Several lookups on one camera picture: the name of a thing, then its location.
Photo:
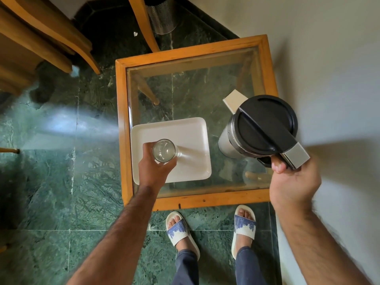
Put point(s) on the person's left thumb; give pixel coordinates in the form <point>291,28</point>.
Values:
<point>169,163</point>

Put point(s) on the perforated steel waste bin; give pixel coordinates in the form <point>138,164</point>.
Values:
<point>161,14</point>

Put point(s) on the blue jeans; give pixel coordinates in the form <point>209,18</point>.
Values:
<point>249,270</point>

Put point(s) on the clear drinking glass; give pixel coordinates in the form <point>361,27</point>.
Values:
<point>164,150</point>

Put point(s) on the wooden furniture foot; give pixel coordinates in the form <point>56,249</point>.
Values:
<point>9,150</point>

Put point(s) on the wooden furniture leg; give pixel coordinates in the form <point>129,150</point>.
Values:
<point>145,23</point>

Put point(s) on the steel jug with black lid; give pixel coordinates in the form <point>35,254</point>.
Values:
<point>261,124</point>

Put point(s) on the white and blue slipper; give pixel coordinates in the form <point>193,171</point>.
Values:
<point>245,227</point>
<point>179,233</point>

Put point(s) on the person's right forearm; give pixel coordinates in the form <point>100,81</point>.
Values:
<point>314,249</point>

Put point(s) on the white square tray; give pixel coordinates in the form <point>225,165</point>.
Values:
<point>187,139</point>

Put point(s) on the person's right hand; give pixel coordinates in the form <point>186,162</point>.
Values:
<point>294,189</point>

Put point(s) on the wooden chair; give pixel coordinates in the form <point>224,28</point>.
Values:
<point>38,29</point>

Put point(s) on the person's right thumb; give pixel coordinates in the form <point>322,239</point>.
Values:
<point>279,165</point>

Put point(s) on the person's left forearm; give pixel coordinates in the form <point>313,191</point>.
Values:
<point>118,243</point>

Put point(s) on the wooden glass-top side table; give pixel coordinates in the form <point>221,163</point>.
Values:
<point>124,115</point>

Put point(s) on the white and blue left slipper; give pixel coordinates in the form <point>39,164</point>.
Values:
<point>179,233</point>

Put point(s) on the white and blue right slipper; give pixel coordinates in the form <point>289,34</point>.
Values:
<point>245,227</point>

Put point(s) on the small beige card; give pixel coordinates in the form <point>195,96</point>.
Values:
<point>234,99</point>

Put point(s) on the person's left hand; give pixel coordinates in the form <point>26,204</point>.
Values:
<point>151,175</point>

